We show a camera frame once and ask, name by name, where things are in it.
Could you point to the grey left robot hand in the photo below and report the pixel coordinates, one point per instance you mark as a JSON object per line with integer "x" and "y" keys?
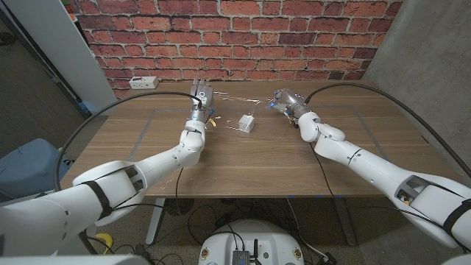
{"x": 204, "y": 96}

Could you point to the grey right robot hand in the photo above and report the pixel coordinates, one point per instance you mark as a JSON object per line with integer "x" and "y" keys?
{"x": 292, "y": 99}

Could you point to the clear cellophane sheet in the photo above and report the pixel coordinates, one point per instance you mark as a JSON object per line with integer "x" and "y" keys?
{"x": 239, "y": 99}

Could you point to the small white cube box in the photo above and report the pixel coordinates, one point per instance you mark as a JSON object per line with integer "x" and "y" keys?
{"x": 246, "y": 123}

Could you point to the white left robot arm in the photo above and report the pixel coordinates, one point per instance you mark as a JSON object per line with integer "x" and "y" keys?
{"x": 158, "y": 162}

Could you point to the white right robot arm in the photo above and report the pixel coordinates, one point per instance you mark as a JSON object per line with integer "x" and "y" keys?
{"x": 368, "y": 162}

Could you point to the small grey electronics box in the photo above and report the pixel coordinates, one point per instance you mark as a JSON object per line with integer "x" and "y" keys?
{"x": 241, "y": 257}

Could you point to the white power strip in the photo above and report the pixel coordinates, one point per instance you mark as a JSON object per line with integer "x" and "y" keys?
{"x": 143, "y": 82}

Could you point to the red brick print backdrop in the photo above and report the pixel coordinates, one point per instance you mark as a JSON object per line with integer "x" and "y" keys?
{"x": 235, "y": 37}

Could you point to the round black floor fan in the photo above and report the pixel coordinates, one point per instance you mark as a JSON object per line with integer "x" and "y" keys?
{"x": 180, "y": 206}

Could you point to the white table leg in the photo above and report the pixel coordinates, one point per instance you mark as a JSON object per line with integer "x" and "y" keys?
{"x": 154, "y": 221}

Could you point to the white robot torso base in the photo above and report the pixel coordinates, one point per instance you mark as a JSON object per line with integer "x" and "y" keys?
{"x": 272, "y": 235}

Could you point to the dark grey table leg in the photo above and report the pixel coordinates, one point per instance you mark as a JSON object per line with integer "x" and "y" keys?
{"x": 346, "y": 228}

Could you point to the white cabinet panel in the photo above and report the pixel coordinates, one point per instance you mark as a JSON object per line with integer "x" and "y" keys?
{"x": 66, "y": 37}

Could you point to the short black antenna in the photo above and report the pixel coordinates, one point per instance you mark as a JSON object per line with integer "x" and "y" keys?
{"x": 255, "y": 248}

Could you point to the yellow curved floor object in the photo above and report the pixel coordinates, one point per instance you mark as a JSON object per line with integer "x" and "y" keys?
{"x": 105, "y": 239}

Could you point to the blue storage bin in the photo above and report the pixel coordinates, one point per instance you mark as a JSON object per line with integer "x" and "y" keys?
{"x": 29, "y": 165}

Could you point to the white robot chest rim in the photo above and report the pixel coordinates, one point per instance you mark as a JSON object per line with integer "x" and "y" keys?
{"x": 73, "y": 260}

